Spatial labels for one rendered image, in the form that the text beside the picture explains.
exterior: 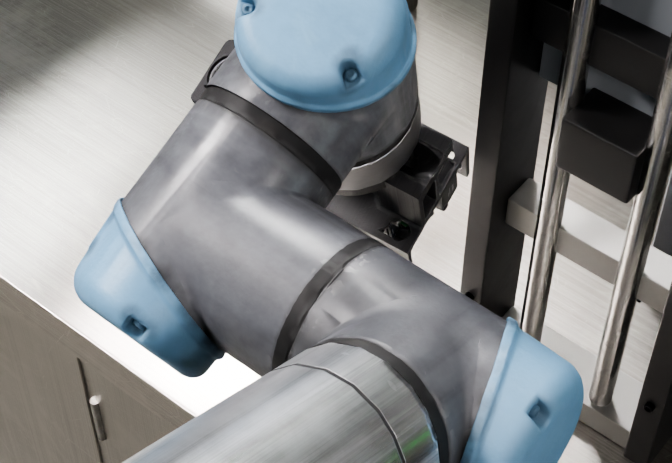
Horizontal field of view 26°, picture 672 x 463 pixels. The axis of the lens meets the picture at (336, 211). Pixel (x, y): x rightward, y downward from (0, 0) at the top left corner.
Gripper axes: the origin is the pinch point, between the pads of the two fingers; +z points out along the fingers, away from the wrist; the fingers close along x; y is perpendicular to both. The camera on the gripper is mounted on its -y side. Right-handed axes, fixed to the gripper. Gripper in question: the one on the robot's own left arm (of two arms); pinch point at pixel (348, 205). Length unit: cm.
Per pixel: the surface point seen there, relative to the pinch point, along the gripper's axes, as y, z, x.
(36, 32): -37.2, 24.5, 5.3
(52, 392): -20.9, 31.4, -20.7
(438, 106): -2.7, 23.7, 15.7
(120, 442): -12.8, 29.4, -21.4
